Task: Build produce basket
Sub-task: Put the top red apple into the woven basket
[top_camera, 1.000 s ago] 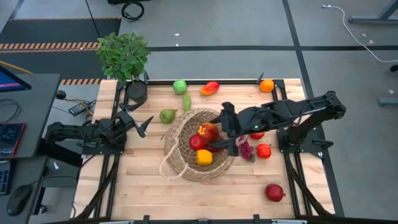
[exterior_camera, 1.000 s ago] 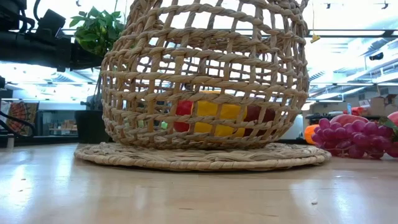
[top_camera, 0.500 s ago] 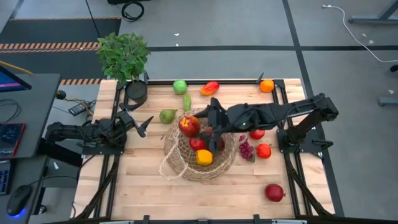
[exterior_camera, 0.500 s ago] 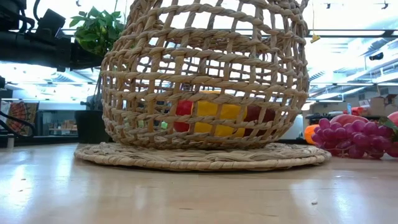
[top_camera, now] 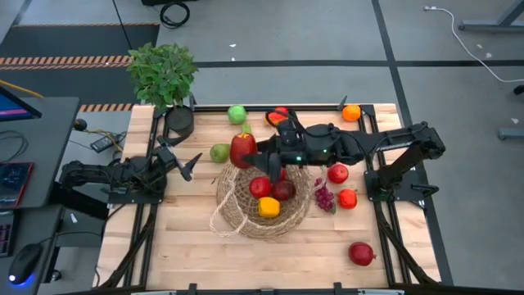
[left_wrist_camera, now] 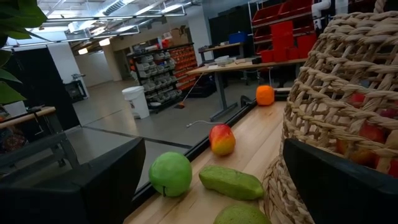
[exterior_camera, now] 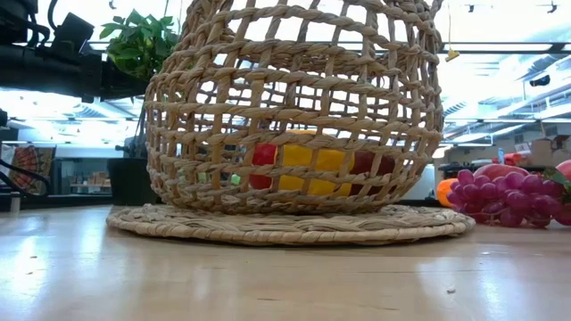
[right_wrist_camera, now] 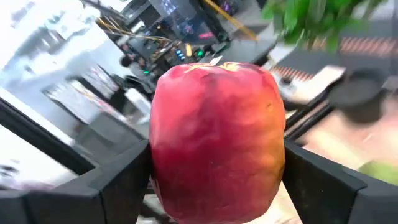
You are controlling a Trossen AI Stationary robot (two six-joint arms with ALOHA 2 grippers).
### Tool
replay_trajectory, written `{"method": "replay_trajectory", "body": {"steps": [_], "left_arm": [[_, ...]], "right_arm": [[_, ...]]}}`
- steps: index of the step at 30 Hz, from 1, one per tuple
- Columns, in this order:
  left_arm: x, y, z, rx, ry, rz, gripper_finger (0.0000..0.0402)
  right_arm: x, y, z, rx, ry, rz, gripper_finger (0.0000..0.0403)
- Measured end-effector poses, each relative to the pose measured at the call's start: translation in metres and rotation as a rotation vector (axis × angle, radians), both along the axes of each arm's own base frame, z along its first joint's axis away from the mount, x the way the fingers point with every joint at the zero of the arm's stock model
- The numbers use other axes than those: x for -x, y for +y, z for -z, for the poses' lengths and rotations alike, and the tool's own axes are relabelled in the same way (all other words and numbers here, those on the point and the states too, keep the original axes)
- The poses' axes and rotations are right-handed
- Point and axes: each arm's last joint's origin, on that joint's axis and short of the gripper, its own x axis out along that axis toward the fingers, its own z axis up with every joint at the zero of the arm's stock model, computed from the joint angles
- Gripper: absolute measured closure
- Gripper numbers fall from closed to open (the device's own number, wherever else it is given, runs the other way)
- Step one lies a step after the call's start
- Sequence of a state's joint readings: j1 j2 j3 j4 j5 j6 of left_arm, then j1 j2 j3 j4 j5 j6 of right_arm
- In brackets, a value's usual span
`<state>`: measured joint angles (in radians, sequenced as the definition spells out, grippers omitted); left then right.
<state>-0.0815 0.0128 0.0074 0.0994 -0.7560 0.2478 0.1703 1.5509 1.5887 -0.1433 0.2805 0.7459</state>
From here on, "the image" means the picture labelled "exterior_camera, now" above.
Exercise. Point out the purple grape bunch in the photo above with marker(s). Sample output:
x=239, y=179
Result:
x=513, y=196

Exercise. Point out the black background table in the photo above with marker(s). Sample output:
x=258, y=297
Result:
x=455, y=168

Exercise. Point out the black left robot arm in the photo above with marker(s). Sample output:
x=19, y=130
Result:
x=13, y=67

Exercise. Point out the dark shelf unit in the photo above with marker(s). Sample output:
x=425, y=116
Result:
x=80, y=178

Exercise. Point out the red background object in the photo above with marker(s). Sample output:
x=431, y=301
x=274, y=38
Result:
x=513, y=159

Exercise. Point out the dark red apple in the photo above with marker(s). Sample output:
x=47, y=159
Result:
x=370, y=162

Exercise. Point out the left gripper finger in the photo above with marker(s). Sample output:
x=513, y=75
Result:
x=125, y=89

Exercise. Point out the yellow bell pepper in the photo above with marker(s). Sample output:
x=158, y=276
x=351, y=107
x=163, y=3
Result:
x=296, y=157

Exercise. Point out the cardboard box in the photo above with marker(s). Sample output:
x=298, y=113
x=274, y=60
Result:
x=563, y=149
x=542, y=153

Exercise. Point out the green cucumber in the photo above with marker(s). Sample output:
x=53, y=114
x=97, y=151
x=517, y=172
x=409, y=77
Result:
x=235, y=179

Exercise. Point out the green pear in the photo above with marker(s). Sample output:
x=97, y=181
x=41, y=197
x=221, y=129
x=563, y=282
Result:
x=203, y=177

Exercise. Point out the green potted plant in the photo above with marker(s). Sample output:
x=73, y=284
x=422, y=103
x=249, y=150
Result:
x=138, y=44

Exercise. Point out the woven wicker basket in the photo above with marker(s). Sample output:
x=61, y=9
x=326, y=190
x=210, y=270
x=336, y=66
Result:
x=267, y=206

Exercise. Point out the round woven seagrass mat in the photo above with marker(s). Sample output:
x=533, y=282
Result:
x=285, y=232

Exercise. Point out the black aluminium table frame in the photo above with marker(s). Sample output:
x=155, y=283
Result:
x=67, y=201

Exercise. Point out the black ceiling fixture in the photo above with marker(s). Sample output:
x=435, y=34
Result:
x=540, y=81

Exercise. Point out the grey metal post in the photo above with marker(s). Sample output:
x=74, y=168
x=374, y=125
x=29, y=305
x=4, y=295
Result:
x=15, y=204

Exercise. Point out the orange patterned wall picture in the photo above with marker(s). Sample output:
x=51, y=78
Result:
x=31, y=169

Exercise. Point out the blue bottle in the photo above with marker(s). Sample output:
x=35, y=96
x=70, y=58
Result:
x=501, y=156

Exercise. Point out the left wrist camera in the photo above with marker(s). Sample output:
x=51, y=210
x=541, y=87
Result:
x=73, y=31

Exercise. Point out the orange fruit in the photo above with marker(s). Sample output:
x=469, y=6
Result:
x=444, y=191

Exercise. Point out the yellow hanging tag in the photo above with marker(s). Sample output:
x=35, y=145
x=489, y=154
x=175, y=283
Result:
x=452, y=55

